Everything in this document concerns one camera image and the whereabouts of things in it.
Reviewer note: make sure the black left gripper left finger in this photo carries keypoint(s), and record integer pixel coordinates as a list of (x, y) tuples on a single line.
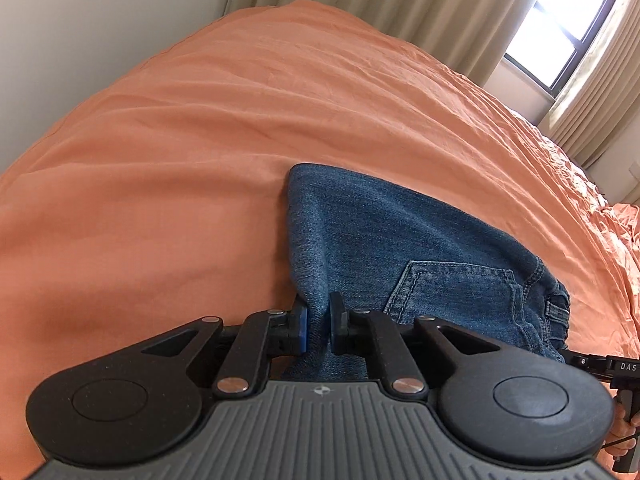
[(141, 402)]

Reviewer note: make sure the orange bed sheet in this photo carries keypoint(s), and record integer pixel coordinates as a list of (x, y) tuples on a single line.
[(161, 198)]

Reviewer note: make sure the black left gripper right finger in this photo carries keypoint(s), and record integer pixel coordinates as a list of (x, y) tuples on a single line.
[(498, 401)]

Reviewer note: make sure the person's right hand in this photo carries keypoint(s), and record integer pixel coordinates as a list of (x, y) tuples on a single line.
[(622, 434)]

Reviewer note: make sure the bright window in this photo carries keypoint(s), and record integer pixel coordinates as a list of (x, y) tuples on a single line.
[(554, 37)]

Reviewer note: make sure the beige right curtain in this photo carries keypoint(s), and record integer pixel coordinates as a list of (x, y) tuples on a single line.
[(602, 96)]

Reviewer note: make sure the blue denim jeans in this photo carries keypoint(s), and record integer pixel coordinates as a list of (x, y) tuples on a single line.
[(386, 248)]

